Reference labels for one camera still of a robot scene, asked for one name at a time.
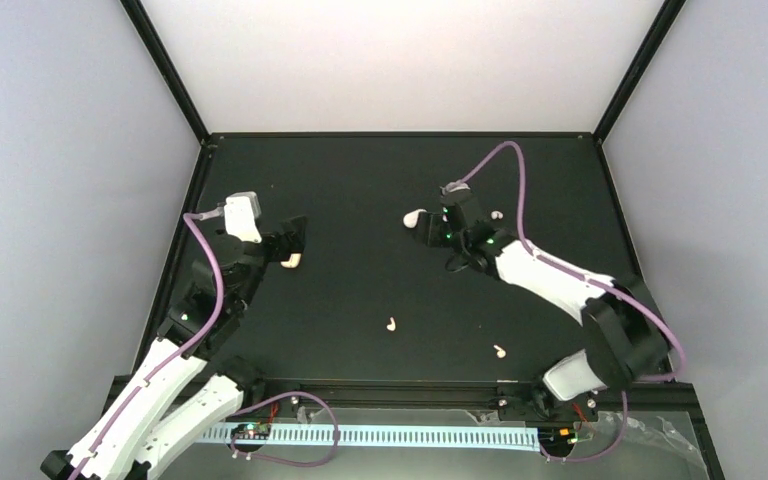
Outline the white earbuds charging case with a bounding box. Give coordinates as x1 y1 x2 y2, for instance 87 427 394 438
402 209 426 229

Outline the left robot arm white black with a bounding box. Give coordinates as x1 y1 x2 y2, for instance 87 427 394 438
40 208 308 479

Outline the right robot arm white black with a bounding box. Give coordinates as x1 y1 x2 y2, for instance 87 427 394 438
403 187 671 419

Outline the beige small earbuds case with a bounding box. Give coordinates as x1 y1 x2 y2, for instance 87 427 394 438
280 253 302 269

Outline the left circuit board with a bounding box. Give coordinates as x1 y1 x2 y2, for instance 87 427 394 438
231 422 272 441

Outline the circuit board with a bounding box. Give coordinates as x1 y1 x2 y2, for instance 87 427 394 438
538 428 593 445
231 422 272 441

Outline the right circuit board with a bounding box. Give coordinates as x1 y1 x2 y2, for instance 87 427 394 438
538 428 593 445

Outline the clear plastic sheet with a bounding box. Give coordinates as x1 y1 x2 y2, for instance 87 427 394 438
488 410 710 479

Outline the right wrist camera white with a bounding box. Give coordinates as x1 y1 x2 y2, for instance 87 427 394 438
441 181 470 195

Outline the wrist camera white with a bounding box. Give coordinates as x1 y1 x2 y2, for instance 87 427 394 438
441 181 470 195
223 191 262 244

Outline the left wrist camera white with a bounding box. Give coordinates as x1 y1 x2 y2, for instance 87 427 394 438
223 191 262 244

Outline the black front aluminium rail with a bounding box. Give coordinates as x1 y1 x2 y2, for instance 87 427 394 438
106 376 698 425

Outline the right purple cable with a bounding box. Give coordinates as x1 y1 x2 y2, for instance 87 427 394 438
456 140 688 464

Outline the light blue slotted cable duct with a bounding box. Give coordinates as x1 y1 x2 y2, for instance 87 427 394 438
237 424 540 452

